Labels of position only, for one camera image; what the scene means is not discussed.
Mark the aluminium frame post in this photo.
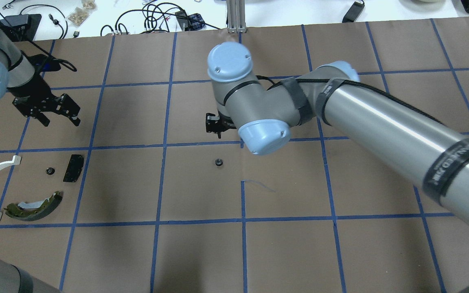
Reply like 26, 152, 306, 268
225, 0, 247, 33

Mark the black stand base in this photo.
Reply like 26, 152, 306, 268
0, 14, 42, 42

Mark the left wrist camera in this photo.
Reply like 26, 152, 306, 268
27, 54, 61, 74

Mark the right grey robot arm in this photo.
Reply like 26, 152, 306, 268
206, 42, 469, 225

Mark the olive brake shoe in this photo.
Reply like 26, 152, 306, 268
4, 190, 63, 221

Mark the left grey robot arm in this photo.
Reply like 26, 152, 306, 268
0, 24, 81, 126

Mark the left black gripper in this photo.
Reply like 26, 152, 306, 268
13, 73, 81, 127

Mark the black power adapter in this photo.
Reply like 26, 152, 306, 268
341, 0, 365, 23

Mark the black tangled cable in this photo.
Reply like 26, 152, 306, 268
114, 2, 219, 33

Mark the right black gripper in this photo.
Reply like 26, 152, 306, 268
206, 112, 237, 139

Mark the bag of wooden pieces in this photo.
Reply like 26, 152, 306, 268
66, 0, 97, 26

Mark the black brake pad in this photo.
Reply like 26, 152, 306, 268
63, 154, 85, 182

